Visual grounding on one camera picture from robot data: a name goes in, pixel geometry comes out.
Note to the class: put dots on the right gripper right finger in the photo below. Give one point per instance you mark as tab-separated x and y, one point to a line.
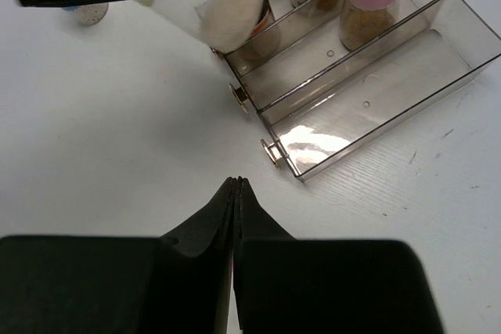
288	285

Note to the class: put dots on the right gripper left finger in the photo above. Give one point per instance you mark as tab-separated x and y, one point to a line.
174	283

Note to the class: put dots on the orange label sauce jar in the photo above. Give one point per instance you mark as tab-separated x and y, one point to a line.
261	45

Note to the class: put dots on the pink lid spice bottle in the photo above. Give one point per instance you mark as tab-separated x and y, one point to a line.
362	21

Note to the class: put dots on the silver lid blue label bottle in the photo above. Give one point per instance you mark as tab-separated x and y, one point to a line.
88	15

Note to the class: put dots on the right clear organizer bin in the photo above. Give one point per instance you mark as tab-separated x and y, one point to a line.
425	58

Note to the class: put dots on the clear organizer bin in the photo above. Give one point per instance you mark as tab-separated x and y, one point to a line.
309	46
285	9
425	58

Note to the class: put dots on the left clear organizer bin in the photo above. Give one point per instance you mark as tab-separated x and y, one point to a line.
285	9

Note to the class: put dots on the middle clear organizer bin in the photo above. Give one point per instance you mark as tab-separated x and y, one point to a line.
309	46

